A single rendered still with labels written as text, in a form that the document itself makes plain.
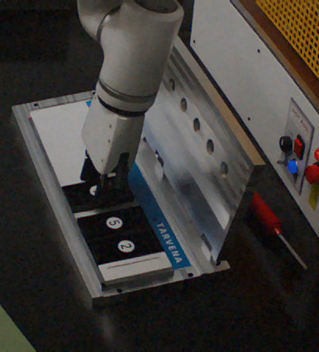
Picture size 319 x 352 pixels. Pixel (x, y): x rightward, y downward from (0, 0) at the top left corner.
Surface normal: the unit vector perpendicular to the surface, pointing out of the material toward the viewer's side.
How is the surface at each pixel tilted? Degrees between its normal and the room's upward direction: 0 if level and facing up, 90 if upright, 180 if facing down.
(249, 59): 90
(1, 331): 0
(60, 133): 0
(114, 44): 78
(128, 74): 83
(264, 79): 90
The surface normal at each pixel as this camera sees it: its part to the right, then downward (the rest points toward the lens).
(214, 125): -0.90, 0.04
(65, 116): 0.07, -0.75
